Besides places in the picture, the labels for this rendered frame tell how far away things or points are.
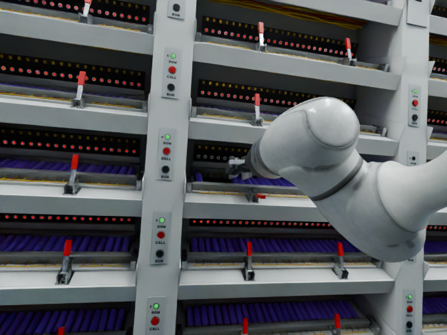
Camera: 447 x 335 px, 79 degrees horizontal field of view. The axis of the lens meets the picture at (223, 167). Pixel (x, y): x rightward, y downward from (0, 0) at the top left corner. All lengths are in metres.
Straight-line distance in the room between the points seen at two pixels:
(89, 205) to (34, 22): 0.42
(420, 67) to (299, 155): 0.71
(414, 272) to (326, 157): 0.67
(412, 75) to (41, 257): 1.11
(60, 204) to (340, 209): 0.57
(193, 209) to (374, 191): 0.41
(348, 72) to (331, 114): 0.51
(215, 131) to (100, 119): 0.27
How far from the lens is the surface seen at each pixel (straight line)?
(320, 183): 0.41
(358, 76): 0.89
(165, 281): 0.70
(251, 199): 0.69
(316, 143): 0.35
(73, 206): 0.70
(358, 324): 1.01
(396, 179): 0.42
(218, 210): 0.68
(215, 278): 0.73
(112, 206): 0.68
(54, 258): 0.79
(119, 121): 0.68
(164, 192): 0.65
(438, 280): 1.06
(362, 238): 0.46
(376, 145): 0.89
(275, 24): 1.06
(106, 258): 0.76
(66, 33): 0.77
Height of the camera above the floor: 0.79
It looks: 3 degrees up
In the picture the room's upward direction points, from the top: 3 degrees clockwise
